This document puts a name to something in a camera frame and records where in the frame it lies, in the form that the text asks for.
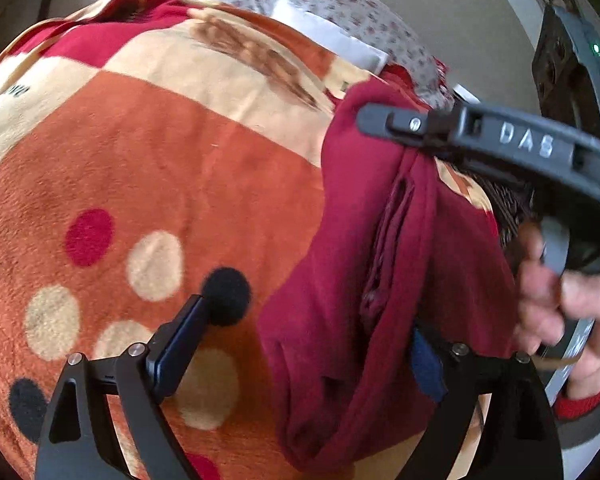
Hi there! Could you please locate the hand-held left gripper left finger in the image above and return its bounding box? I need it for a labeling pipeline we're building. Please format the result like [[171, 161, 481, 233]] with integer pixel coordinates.
[[34, 294, 212, 480]]

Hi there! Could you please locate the orange red dotted blanket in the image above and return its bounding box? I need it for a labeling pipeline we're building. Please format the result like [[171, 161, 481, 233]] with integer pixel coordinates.
[[0, 0, 512, 480]]

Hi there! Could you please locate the large floral pillow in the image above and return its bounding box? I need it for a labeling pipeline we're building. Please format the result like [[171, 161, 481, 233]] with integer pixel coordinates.
[[172, 0, 455, 107]]

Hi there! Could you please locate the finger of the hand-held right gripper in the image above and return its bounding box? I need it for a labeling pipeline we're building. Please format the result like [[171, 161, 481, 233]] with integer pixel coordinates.
[[356, 102, 600, 196]]

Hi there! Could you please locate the maroon knit garment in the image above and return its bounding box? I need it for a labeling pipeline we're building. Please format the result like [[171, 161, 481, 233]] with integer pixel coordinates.
[[257, 77, 522, 474]]

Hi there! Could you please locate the white pillow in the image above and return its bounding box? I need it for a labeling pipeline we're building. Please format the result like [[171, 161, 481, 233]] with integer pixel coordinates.
[[272, 0, 389, 74]]

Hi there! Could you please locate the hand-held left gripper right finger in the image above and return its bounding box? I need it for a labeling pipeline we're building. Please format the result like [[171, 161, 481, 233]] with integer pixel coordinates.
[[394, 327, 566, 480]]

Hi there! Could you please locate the person's right hand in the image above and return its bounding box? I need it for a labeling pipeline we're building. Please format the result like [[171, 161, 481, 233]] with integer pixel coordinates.
[[512, 220, 600, 401]]

